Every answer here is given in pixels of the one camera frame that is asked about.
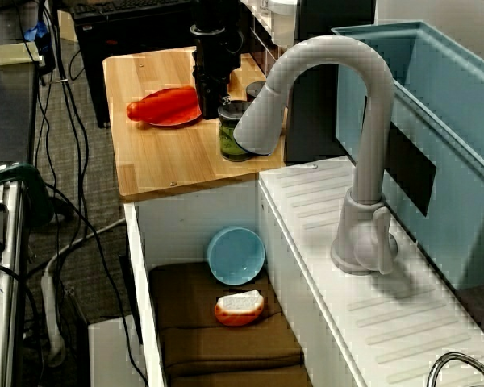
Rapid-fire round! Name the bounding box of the white lidded plastic jar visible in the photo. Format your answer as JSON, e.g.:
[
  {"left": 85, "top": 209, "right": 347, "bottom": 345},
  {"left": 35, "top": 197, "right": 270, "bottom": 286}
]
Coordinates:
[{"left": 268, "top": 0, "right": 299, "bottom": 48}]

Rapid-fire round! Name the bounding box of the red round plate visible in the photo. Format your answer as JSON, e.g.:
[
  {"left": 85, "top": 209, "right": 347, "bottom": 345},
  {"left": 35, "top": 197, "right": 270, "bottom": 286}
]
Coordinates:
[{"left": 139, "top": 87, "right": 203, "bottom": 128}]

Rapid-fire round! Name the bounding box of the brown folded cloth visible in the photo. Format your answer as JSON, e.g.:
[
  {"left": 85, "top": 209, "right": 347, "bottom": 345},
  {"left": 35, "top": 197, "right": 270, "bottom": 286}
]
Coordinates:
[{"left": 148, "top": 261, "right": 314, "bottom": 387}]

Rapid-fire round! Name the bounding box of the black keyboard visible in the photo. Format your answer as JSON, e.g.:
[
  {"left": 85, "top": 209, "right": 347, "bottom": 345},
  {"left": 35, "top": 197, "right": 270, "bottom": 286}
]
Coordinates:
[{"left": 73, "top": 0, "right": 194, "bottom": 23}]

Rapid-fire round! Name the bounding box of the teal plastic bin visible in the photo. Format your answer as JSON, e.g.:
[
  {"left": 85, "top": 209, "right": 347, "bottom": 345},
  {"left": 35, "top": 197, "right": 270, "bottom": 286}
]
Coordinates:
[{"left": 330, "top": 19, "right": 484, "bottom": 291}]

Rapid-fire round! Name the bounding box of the white toy kitchen sink unit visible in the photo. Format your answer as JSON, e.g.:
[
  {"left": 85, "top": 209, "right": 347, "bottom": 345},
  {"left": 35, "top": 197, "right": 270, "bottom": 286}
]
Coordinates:
[{"left": 87, "top": 156, "right": 484, "bottom": 387}]

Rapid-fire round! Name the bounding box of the metal wire loop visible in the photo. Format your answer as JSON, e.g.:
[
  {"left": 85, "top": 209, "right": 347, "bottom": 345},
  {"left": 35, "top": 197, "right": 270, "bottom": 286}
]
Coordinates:
[{"left": 426, "top": 351, "right": 484, "bottom": 387}]

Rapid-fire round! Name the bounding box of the black upright panel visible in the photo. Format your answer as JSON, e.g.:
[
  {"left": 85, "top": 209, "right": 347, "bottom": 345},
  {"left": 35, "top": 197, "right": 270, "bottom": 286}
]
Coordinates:
[{"left": 284, "top": 0, "right": 378, "bottom": 164}]

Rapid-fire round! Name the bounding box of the silver metal frame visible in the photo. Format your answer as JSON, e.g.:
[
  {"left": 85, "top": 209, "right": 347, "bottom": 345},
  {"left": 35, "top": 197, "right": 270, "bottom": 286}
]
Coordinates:
[{"left": 0, "top": 163, "right": 29, "bottom": 387}]

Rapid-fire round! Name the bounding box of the yellow sticky note pad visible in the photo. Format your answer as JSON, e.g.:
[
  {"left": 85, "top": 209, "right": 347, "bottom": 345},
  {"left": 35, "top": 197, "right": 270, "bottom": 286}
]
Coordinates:
[{"left": 0, "top": 41, "right": 40, "bottom": 66}]

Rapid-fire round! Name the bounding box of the white power cord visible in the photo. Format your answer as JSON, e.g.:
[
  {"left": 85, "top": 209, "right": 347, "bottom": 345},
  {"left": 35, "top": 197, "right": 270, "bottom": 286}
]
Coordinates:
[{"left": 44, "top": 217, "right": 127, "bottom": 283}]

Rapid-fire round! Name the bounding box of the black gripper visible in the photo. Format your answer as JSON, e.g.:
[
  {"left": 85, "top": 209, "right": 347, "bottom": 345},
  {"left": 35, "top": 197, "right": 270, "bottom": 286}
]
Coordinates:
[{"left": 190, "top": 23, "right": 244, "bottom": 121}]

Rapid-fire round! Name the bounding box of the grey toy faucet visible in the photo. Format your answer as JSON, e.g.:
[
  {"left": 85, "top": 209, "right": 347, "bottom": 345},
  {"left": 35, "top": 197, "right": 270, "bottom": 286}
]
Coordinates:
[{"left": 232, "top": 35, "right": 399, "bottom": 277}]

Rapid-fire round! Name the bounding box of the green clamp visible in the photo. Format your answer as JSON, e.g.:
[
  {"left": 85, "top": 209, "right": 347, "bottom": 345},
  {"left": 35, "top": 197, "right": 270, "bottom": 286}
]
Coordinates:
[{"left": 0, "top": 162, "right": 56, "bottom": 227}]

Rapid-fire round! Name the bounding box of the light blue bowl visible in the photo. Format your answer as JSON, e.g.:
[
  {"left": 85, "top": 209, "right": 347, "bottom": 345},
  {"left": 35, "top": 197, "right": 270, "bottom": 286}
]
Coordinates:
[{"left": 207, "top": 226, "right": 266, "bottom": 286}]

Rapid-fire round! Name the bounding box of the green pickle jar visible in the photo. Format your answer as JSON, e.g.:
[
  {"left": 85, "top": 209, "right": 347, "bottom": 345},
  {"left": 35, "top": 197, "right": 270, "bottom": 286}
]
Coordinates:
[{"left": 217, "top": 100, "right": 254, "bottom": 163}]

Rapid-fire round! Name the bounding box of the wooden countertop board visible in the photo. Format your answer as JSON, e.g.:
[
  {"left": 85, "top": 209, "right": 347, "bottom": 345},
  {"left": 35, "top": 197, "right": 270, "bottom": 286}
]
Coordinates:
[{"left": 102, "top": 43, "right": 287, "bottom": 202}]

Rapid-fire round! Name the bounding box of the black computer case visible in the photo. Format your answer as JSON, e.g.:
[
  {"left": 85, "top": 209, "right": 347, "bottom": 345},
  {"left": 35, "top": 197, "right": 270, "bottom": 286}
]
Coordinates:
[{"left": 73, "top": 0, "right": 205, "bottom": 129}]

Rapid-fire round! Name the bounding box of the black cable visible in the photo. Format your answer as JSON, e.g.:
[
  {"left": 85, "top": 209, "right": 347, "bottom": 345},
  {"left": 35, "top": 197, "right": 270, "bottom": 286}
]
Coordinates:
[
  {"left": 31, "top": 0, "right": 92, "bottom": 243},
  {"left": 44, "top": 183, "right": 150, "bottom": 387}
]

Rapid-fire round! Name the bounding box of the orange and white toy bread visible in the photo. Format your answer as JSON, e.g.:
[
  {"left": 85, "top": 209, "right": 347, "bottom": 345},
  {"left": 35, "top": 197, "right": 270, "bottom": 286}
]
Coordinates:
[{"left": 214, "top": 289, "right": 265, "bottom": 327}]

